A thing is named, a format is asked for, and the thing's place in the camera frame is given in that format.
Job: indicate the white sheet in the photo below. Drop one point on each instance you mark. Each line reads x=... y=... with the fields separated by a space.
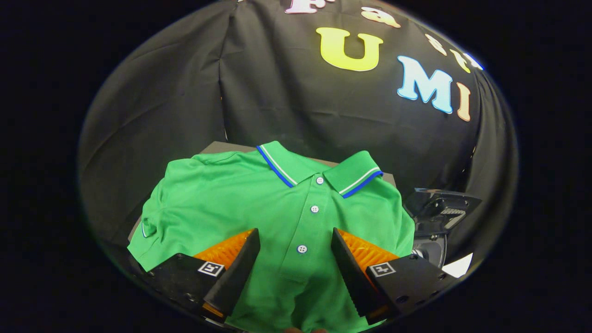
x=458 y=267

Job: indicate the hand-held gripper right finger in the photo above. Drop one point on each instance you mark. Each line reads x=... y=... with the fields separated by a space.
x=354 y=277

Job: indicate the grey cabinet with dark top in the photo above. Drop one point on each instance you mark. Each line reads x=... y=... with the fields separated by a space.
x=217 y=148

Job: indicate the black backdrop cloth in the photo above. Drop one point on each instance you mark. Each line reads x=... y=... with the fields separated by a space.
x=277 y=92

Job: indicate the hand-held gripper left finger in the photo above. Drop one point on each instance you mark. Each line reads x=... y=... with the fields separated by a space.
x=236 y=277

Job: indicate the green polo shirt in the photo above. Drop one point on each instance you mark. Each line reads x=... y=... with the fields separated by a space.
x=222 y=199

